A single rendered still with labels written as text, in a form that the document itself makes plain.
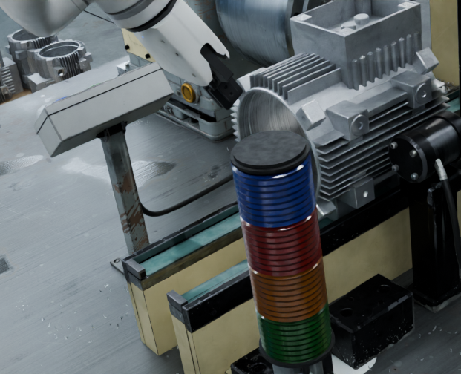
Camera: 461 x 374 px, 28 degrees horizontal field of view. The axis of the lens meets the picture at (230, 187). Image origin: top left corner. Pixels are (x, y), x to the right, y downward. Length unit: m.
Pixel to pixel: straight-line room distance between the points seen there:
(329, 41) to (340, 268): 0.28
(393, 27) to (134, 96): 0.34
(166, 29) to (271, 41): 0.43
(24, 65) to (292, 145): 3.08
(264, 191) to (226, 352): 0.44
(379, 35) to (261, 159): 0.46
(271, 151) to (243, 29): 0.78
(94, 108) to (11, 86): 2.57
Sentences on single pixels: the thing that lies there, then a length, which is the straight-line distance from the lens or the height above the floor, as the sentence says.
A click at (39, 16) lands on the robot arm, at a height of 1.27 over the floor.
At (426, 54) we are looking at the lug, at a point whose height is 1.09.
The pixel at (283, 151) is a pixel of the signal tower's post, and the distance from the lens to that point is 0.68.
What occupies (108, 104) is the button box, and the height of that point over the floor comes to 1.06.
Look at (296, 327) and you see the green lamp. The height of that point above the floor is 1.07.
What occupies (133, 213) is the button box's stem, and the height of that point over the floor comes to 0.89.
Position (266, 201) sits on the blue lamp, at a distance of 0.68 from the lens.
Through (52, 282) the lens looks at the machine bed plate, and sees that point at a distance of 1.36.
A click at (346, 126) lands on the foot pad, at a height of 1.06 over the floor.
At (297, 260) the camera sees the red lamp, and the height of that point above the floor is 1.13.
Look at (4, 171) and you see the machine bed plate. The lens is 1.70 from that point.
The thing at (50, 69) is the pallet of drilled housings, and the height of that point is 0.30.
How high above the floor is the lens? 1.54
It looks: 30 degrees down
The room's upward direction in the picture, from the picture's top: 10 degrees counter-clockwise
